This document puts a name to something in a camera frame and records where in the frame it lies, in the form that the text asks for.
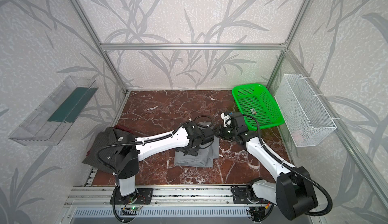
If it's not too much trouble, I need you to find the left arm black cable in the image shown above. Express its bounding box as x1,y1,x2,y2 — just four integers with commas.
96,114,214,176

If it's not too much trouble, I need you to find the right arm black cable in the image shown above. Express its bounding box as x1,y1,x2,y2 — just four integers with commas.
239,113,333,217

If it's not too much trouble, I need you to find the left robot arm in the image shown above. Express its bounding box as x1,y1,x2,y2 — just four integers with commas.
114,122,215,197

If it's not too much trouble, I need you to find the white wire mesh basket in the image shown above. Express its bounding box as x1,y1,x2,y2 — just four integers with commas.
275,73,337,147

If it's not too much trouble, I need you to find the green plastic basket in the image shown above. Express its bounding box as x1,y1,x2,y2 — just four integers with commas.
232,83,285,131

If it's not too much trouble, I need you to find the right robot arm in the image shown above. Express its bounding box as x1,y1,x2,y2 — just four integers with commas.
214,111,318,221

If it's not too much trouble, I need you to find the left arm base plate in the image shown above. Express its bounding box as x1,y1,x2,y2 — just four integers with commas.
110,187,153,205

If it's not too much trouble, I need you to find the grey long sleeve shirt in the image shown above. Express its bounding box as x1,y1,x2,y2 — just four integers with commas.
174,137,219,168

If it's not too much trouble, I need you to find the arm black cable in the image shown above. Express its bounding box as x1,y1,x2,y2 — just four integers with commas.
239,113,333,217
96,114,214,176

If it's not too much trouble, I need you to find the maroon folded shirt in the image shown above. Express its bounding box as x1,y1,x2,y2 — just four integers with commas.
114,125,133,134

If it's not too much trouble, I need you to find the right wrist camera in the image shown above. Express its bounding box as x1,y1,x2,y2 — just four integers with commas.
221,111,233,128

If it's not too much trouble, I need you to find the dark striped folded shirt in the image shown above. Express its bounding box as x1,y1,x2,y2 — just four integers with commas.
81,126,137,173

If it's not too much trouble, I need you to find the clear plastic wall tray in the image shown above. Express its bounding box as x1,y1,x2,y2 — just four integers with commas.
9,76,99,146

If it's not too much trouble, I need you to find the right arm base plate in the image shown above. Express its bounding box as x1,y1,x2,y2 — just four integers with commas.
230,185,272,206

